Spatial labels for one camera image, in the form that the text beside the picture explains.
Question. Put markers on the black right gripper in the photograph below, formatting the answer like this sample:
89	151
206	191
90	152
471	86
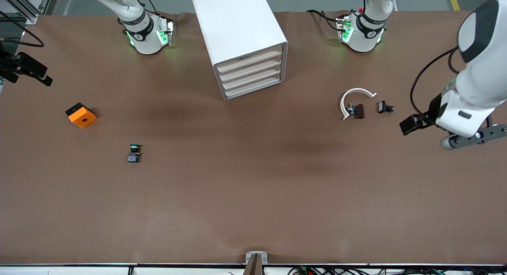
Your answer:
11	65

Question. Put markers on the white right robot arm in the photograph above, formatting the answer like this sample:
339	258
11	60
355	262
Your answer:
146	41

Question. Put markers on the dark brown small component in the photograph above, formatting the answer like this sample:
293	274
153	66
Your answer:
359	111

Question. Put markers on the aluminium frame profile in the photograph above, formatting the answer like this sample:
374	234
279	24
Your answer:
31	18

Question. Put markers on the grey metal bracket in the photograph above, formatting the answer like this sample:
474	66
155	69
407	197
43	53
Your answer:
248	254

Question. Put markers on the brown camera post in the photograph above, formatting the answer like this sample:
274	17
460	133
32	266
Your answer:
253	267

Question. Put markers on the green push button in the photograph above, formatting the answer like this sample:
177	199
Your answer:
134	158

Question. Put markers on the brown table mat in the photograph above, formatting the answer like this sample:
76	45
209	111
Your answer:
253	195

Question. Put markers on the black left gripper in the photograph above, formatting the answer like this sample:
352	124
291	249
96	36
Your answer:
431	112

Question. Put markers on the orange button enclosure box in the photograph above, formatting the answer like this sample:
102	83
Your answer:
82	118

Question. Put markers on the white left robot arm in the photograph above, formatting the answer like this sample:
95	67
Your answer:
479	81

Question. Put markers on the white curved plastic piece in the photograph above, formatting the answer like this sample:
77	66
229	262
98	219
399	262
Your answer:
356	90

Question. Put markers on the small black clip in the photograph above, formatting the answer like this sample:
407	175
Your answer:
382	107

